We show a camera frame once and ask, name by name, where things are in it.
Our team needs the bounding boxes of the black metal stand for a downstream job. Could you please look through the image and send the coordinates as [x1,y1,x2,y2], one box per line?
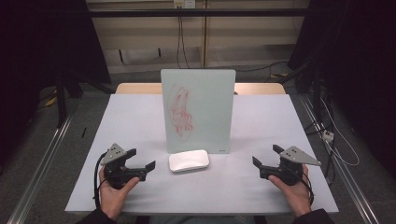
[55,71,68,129]

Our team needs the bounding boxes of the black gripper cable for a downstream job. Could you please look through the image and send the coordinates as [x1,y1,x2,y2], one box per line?
[300,172,315,206]
[92,151,108,209]

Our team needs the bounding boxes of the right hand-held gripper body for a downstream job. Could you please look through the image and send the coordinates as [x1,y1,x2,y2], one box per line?
[260,146,322,187]

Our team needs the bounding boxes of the aluminium floor rail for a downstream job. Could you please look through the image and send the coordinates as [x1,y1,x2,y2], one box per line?
[7,115,74,224]
[300,96,381,224]

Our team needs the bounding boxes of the frosted glass whiteboard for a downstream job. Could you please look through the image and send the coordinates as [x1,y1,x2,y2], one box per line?
[160,68,236,155]

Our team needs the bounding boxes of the white floor cable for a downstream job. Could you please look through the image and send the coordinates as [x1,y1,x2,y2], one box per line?
[320,97,361,167]

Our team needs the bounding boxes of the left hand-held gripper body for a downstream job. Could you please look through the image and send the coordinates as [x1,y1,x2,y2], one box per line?
[100,143,148,189]

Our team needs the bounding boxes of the white board eraser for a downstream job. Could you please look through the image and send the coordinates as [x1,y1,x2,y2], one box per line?
[168,149,210,174]

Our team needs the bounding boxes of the person's left hand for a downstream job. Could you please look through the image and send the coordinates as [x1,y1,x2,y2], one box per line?
[98,166,140,220]

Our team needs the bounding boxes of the black hanging wall cables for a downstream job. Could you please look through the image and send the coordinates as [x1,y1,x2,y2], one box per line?
[176,16,191,70]

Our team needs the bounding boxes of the person's right hand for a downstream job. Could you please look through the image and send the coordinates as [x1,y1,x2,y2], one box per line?
[268,164,312,217]

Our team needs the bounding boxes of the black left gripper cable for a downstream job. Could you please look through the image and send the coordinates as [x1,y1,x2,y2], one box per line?
[92,151,108,209]

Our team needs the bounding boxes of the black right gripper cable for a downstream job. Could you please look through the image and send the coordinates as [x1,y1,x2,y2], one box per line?
[300,172,315,206]

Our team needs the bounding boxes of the black floor cable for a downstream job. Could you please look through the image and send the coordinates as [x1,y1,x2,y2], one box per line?
[234,61,290,74]

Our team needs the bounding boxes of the white table mat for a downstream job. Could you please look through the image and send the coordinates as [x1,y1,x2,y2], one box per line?
[64,93,340,216]

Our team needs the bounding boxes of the black horizontal frame bar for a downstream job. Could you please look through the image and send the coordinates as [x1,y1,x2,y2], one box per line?
[87,8,312,18]

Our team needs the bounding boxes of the wooden table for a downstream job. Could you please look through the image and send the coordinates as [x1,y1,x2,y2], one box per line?
[115,82,287,95]

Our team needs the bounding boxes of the white wall socket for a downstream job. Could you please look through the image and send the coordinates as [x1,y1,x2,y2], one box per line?
[173,0,197,9]

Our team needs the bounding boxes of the white power strip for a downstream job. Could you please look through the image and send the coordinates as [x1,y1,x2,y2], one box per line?
[321,130,335,143]

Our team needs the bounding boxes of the black curtain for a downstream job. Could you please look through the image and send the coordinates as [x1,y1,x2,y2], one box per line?
[287,0,396,175]
[0,0,112,162]

